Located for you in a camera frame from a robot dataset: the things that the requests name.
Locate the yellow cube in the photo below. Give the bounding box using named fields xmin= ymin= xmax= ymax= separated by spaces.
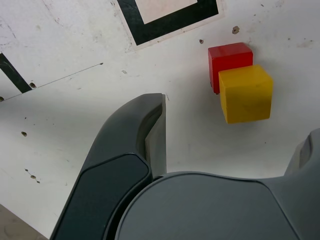
xmin=218 ymin=64 xmax=274 ymax=125

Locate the red cube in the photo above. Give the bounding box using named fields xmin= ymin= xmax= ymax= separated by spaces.
xmin=207 ymin=42 xmax=255 ymax=96

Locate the black tape strip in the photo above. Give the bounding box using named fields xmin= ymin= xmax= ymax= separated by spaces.
xmin=0 ymin=52 xmax=34 ymax=94

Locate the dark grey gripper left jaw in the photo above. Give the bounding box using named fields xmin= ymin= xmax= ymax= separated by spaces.
xmin=49 ymin=92 xmax=167 ymax=240

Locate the black tape square outline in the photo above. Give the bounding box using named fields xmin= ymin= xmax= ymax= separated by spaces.
xmin=116 ymin=0 xmax=220 ymax=47

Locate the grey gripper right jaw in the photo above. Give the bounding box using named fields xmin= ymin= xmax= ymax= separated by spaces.
xmin=113 ymin=127 xmax=320 ymax=240

